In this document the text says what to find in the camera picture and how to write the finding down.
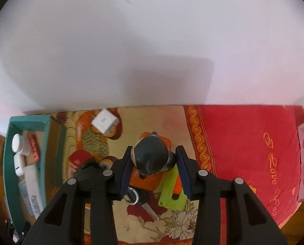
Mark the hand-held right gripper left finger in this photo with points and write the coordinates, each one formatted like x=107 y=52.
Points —
x=125 y=176

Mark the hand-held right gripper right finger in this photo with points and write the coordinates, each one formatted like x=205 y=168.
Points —
x=182 y=171

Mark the green utility knife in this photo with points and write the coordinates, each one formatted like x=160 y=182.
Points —
x=168 y=188

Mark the bunch of keys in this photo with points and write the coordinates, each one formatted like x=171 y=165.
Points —
x=141 y=204

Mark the black plastic device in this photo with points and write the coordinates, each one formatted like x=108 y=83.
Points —
x=89 y=169

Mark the white remote control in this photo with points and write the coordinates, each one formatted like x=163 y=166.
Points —
x=32 y=183

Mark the red printed lighter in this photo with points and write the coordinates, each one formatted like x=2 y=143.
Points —
x=34 y=148

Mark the blue tissue pack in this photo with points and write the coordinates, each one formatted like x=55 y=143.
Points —
x=23 y=194

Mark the white handheld device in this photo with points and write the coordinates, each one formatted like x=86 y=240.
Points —
x=18 y=164

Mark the teal cardboard box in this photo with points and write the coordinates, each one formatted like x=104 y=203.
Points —
x=29 y=121

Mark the white charger cube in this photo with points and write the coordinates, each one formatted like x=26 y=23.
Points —
x=103 y=121

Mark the red printed blanket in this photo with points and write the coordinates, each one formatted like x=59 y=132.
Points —
x=243 y=145

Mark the white plastic jar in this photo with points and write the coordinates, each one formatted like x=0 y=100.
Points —
x=18 y=143

